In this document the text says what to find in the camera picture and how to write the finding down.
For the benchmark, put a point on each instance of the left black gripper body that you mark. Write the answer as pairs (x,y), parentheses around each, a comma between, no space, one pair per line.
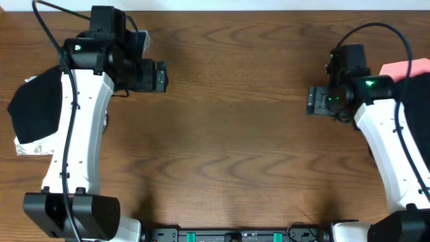
(138,76)

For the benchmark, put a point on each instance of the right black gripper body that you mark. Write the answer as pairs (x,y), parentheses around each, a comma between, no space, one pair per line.
(327,101)

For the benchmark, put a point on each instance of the black t-shirt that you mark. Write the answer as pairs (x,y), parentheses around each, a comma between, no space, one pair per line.
(35,108)

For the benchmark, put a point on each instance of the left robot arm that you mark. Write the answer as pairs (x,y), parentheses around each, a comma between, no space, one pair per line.
(106,58)

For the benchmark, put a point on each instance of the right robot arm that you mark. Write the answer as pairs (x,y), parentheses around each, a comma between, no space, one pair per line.
(391,110)

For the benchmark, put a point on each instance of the pink garment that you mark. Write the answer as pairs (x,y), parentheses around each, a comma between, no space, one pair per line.
(397,71)

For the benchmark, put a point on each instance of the black clothes pile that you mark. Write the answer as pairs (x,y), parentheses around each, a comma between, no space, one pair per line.
(414,95)

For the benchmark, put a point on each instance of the white patterned folded cloth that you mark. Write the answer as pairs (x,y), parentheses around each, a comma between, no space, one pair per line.
(43,146)

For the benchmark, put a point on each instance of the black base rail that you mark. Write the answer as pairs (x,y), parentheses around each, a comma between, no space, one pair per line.
(296,232)

